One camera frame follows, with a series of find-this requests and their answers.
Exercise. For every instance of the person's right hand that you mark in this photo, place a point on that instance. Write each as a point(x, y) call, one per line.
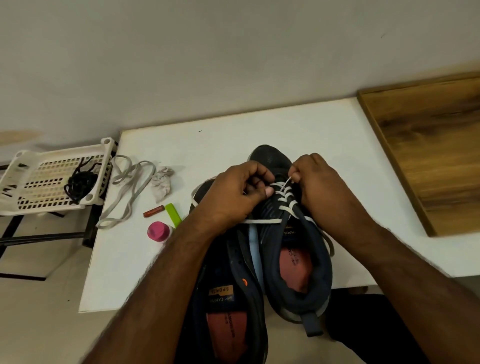
point(330, 199)

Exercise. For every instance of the person's left hand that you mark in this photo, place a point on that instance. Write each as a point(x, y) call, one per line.
point(229, 199)

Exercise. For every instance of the dark sneaker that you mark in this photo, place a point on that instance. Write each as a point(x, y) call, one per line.
point(268, 159)
point(229, 315)

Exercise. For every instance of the grey shoelace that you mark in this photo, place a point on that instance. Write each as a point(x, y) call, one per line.
point(255, 251)

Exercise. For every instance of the grey shoelaces bundle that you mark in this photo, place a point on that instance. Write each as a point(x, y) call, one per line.
point(131, 187)

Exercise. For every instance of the black shoelace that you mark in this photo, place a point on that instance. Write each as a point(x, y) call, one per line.
point(79, 184)
point(88, 166)

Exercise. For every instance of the person's left forearm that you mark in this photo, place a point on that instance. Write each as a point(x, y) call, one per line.
point(146, 304)

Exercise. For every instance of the person's right forearm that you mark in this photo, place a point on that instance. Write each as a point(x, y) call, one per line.
point(420, 296)

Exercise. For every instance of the green marker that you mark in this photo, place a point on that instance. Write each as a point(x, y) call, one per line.
point(173, 214)

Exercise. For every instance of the small red stick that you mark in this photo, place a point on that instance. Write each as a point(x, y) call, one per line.
point(154, 211)

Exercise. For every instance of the pink capped white bottle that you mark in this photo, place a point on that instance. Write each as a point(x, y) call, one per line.
point(158, 231)

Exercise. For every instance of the wooden board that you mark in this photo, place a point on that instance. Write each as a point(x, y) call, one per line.
point(431, 146)

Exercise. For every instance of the white perforated plastic tray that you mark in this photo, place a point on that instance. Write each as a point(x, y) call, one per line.
point(41, 184)

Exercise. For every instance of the black metal rack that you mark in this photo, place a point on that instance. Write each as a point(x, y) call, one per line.
point(37, 232)

